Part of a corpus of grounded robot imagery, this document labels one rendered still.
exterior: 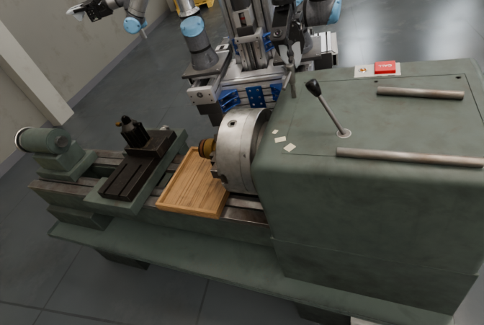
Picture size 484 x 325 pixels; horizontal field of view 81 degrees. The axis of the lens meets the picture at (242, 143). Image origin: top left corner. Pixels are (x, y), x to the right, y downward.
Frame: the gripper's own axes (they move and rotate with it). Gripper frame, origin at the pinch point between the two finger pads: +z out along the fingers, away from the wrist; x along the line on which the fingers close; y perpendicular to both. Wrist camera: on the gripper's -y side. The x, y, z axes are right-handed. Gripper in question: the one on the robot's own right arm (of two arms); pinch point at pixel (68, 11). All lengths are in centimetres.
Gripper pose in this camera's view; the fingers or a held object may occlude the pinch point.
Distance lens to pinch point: 176.4
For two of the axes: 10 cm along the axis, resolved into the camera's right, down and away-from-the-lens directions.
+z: -9.5, 3.0, 0.4
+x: -2.0, -7.1, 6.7
